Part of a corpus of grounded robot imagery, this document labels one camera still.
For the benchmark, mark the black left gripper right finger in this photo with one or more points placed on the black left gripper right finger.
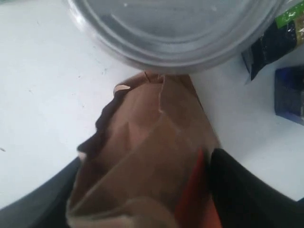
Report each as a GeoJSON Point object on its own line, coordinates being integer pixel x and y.
{"type": "Point", "coordinates": [242, 200]}

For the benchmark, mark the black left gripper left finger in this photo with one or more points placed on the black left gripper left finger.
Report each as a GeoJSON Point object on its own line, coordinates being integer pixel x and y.
{"type": "Point", "coordinates": [45, 207]}

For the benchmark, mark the brown and orange snack pouch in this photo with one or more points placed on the brown and orange snack pouch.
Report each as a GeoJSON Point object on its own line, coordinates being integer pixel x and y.
{"type": "Point", "coordinates": [145, 166]}

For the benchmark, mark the small white carton box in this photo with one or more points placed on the small white carton box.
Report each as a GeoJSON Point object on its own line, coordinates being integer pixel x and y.
{"type": "Point", "coordinates": [289, 93]}

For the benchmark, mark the dark can with pull-tab lid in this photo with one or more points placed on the dark can with pull-tab lid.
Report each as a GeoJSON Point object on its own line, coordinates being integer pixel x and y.
{"type": "Point", "coordinates": [173, 36]}

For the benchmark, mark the spaghetti packet dark blue ends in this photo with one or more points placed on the spaghetti packet dark blue ends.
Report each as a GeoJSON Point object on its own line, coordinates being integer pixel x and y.
{"type": "Point", "coordinates": [285, 34]}

